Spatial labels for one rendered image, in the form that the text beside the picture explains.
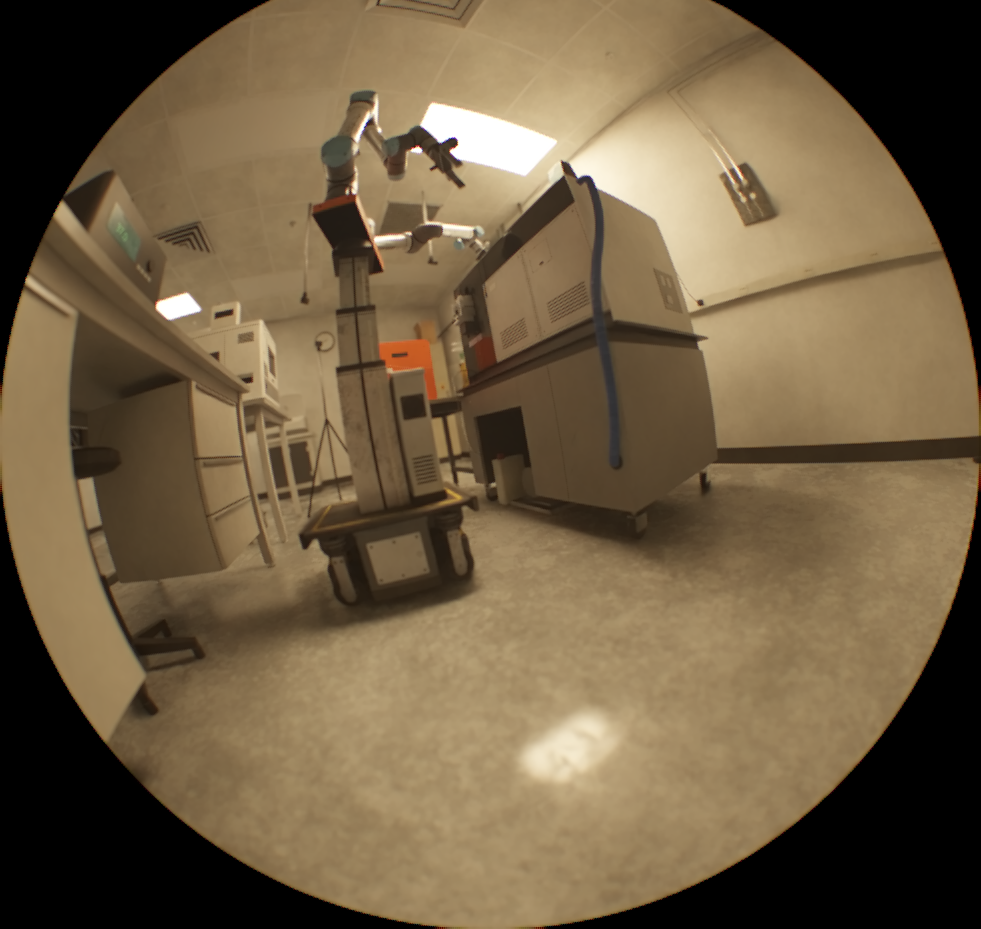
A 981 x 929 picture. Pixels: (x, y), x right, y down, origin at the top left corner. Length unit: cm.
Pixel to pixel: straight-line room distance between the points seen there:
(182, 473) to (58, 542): 66
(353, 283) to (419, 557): 96
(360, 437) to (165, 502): 74
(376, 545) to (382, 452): 30
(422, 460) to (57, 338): 98
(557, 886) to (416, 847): 18
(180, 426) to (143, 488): 27
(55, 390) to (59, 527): 20
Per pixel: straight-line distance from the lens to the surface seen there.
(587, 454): 113
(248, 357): 220
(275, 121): 273
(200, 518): 114
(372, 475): 102
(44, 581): 58
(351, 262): 125
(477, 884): 50
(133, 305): 83
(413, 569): 95
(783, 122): 252
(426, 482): 97
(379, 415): 102
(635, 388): 106
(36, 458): 60
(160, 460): 120
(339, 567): 100
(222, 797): 71
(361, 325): 111
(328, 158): 122
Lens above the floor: 49
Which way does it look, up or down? 3 degrees down
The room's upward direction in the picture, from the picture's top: 10 degrees counter-clockwise
